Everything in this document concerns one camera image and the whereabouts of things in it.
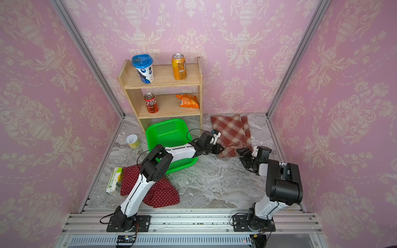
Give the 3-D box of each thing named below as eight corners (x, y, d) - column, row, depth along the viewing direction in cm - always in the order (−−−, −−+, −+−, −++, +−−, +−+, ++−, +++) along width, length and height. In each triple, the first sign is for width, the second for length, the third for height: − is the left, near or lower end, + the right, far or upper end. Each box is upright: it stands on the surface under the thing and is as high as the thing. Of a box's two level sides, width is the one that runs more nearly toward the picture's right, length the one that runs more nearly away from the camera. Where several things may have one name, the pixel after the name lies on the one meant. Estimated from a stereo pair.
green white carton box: (109, 194, 85) (104, 191, 81) (118, 170, 94) (114, 167, 90) (119, 194, 85) (115, 191, 81) (127, 170, 94) (124, 167, 90)
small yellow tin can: (127, 148, 104) (124, 143, 100) (131, 139, 109) (128, 134, 105) (138, 148, 104) (135, 143, 100) (141, 139, 109) (138, 134, 104)
